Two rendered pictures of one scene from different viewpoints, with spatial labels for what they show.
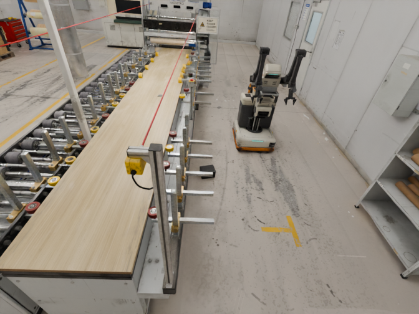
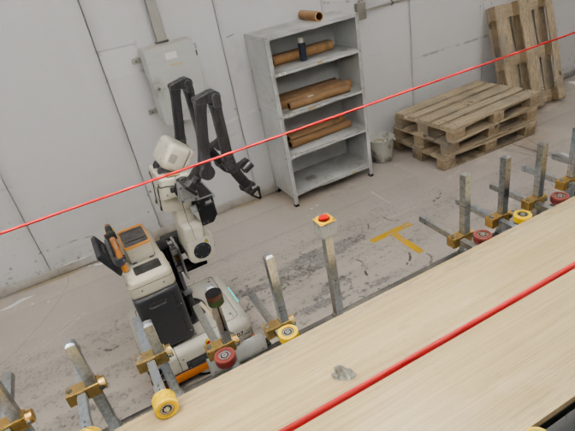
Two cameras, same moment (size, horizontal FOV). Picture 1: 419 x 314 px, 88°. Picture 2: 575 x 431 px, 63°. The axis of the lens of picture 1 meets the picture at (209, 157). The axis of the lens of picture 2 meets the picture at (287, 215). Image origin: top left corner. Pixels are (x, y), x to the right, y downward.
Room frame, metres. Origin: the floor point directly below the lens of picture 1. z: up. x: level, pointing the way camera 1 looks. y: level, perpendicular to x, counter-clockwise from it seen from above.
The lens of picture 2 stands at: (3.25, 1.77, 2.19)
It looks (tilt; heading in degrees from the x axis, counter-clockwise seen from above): 30 degrees down; 252
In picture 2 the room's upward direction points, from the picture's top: 11 degrees counter-clockwise
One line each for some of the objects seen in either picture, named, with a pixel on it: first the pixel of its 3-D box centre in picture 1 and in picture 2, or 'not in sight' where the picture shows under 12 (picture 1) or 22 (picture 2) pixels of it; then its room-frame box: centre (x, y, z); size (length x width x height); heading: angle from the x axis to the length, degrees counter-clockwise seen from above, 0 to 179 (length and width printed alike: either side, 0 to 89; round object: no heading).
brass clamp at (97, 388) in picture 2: not in sight; (86, 389); (3.65, 0.35, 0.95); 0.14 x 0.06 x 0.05; 3
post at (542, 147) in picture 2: (182, 168); (538, 185); (1.38, 0.22, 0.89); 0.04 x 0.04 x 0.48; 3
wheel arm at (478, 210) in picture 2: (190, 156); (488, 215); (1.68, 0.19, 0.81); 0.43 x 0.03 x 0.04; 93
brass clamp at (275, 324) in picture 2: not in sight; (279, 326); (2.90, 0.31, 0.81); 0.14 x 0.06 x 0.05; 3
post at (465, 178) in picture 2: (186, 135); (465, 217); (1.88, 0.25, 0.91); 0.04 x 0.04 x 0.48; 3
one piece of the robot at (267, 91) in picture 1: (267, 95); (197, 198); (2.95, -0.74, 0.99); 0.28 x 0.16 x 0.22; 94
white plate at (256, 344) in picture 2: not in sight; (237, 353); (3.10, 0.29, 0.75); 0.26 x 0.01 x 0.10; 3
